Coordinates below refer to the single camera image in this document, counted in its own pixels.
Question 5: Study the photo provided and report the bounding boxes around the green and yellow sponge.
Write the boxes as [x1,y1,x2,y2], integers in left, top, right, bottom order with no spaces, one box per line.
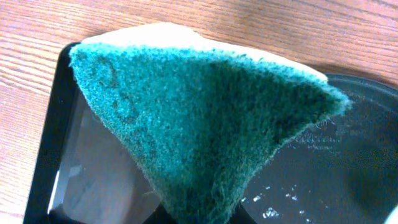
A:
[69,22,351,223]

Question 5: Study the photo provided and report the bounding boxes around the pale green plate red streak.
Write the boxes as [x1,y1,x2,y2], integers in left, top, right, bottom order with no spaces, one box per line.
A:
[384,206,398,224]

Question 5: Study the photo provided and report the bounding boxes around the rectangular black tray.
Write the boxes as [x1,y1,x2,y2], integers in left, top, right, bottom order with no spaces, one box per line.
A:
[24,46,172,224]

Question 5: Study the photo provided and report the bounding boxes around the round black tray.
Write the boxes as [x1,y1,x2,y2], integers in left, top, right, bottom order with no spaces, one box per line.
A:
[231,74,397,223]

